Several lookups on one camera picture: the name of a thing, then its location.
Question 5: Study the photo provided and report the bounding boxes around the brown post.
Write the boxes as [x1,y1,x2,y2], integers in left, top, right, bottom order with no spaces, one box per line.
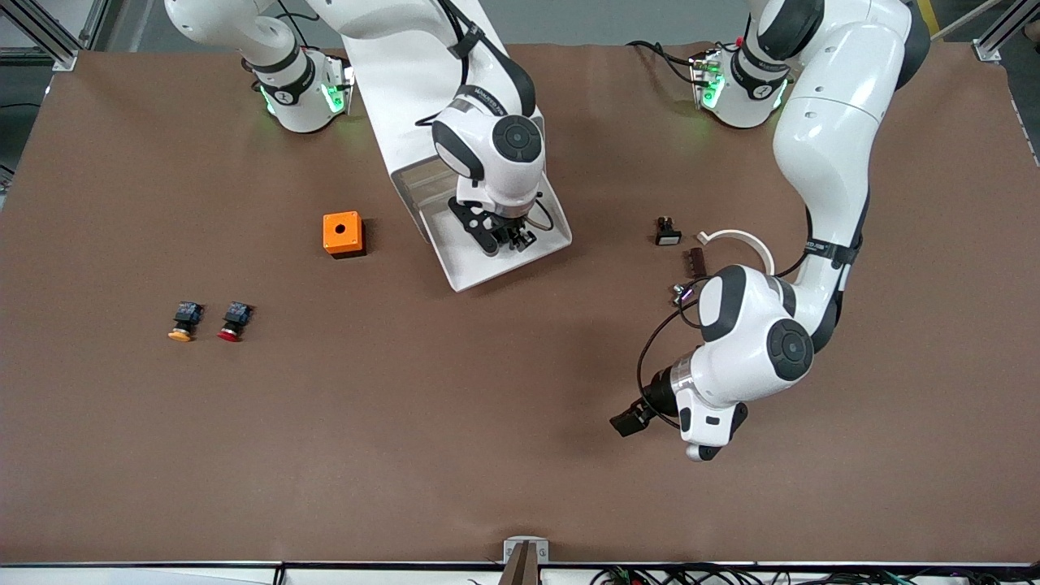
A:
[497,542,540,585]

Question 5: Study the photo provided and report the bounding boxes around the aluminium frame profile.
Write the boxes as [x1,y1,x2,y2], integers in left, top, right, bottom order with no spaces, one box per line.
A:
[973,0,1040,63]
[0,0,111,72]

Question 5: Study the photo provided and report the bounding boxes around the red push button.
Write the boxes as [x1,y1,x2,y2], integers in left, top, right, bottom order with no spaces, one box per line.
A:
[217,301,254,343]

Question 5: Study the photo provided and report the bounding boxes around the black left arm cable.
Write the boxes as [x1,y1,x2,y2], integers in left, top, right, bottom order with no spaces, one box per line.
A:
[636,207,862,431]

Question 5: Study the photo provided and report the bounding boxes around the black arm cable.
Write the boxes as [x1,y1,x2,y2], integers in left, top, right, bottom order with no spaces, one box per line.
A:
[414,0,555,236]
[636,207,862,431]

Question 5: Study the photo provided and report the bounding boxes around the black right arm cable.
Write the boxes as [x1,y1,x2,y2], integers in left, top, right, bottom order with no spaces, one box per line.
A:
[414,0,555,236]

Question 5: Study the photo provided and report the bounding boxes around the tangled cable bundle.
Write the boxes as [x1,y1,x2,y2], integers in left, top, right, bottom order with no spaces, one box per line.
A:
[589,563,1040,585]

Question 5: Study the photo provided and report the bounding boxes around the white curved bracket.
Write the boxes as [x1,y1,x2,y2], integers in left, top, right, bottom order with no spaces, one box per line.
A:
[697,229,773,275]

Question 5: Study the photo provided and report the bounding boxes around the black base cable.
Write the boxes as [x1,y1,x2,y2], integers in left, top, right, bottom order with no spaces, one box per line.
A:
[627,39,701,85]

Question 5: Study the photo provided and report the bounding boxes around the yellow push button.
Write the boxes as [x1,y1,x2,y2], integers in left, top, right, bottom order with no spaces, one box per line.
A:
[168,301,204,343]

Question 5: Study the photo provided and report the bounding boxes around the grey metal mounting bracket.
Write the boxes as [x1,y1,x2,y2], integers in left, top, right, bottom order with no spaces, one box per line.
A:
[504,537,550,564]

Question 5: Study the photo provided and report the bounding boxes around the brown table mat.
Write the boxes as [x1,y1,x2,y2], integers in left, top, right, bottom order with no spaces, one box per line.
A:
[0,41,1040,567]

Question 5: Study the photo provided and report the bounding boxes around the orange box with hole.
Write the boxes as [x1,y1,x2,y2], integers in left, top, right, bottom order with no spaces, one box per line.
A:
[323,211,366,260]

